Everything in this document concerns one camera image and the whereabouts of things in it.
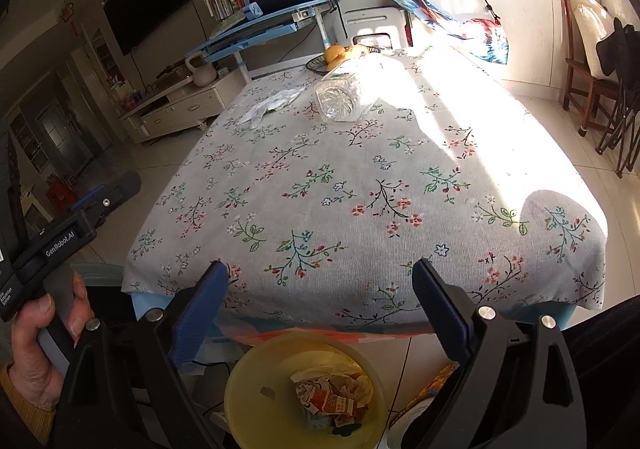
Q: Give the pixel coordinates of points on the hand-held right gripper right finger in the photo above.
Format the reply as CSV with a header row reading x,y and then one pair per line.
x,y
445,316

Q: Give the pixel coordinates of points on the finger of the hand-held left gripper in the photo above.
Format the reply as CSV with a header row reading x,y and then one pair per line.
x,y
117,191

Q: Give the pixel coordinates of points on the colourful patterned bag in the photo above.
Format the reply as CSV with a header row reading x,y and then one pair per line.
x,y
430,381

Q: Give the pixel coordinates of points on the wooden chair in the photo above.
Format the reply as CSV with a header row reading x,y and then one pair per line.
x,y
580,79

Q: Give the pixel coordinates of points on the white plastic chair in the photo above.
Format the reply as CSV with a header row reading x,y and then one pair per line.
x,y
372,19

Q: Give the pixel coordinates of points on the colourful printed cloth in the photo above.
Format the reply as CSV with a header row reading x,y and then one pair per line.
x,y
450,21

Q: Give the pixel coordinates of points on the person's left forearm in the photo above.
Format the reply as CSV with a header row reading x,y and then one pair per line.
x,y
20,414

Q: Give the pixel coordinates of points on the yellow mango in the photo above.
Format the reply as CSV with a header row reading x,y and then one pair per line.
x,y
334,54
357,49

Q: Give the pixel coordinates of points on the floral tablecloth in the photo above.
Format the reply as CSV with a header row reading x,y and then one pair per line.
x,y
350,179

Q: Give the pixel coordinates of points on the pink kettlebell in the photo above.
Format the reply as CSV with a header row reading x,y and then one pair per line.
x,y
202,76

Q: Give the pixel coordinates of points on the pale teal bin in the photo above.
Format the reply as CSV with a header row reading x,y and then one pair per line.
x,y
107,279

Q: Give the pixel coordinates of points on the clear plastic bottle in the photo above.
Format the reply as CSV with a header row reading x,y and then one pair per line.
x,y
345,99

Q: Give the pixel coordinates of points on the white cushion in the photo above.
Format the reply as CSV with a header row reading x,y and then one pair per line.
x,y
590,34

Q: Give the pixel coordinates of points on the light blue table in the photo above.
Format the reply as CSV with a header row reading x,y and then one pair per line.
x,y
145,303

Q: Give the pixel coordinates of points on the yellow plastic bin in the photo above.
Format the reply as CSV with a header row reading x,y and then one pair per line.
x,y
250,379

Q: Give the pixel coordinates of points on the black folding chair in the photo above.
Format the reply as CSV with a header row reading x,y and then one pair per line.
x,y
625,129

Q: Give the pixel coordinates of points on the red wall ornament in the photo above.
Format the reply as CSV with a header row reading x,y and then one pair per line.
x,y
67,15

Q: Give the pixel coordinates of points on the white bucket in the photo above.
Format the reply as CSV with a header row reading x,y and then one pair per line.
x,y
417,424

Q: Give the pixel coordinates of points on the white TV cabinet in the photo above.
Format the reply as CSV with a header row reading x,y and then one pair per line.
x,y
170,114

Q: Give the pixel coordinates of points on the wicker fruit basket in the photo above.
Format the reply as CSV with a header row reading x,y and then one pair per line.
x,y
314,65

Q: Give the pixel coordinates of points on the flat white napkin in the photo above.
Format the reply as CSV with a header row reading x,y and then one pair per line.
x,y
272,101

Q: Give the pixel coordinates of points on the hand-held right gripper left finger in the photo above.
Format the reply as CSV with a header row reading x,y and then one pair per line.
x,y
200,314

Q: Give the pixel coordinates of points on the blue study desk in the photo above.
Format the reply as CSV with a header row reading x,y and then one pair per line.
x,y
250,34

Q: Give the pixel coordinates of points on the white plastic bag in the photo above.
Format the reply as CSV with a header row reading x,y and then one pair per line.
x,y
330,366

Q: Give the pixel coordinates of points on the white wall cabinets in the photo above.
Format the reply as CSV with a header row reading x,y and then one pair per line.
x,y
525,4

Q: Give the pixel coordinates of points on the red and white packaging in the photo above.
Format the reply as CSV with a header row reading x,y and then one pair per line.
x,y
332,404

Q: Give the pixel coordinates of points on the person's left hand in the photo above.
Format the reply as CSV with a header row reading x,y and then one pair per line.
x,y
30,359

